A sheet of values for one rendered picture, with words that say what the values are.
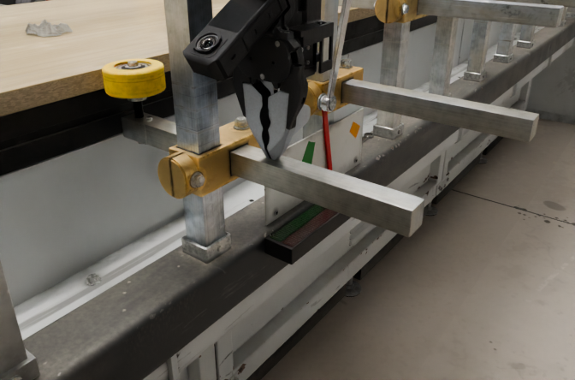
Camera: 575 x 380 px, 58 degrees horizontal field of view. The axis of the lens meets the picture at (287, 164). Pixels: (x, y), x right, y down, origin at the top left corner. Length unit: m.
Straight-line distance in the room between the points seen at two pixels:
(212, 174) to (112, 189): 0.24
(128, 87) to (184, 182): 0.18
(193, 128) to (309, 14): 0.18
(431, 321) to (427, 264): 0.29
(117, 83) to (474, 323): 1.31
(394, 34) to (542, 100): 2.56
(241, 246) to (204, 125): 0.18
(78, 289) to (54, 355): 0.23
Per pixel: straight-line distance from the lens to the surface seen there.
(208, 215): 0.63
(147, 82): 0.70
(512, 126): 0.71
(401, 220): 0.51
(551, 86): 3.46
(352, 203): 0.53
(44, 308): 0.78
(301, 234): 0.70
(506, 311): 1.79
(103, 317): 0.61
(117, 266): 0.82
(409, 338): 1.61
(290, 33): 0.53
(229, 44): 0.49
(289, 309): 1.41
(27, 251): 0.77
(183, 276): 0.64
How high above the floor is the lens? 1.08
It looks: 25 degrees down
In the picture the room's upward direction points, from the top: straight up
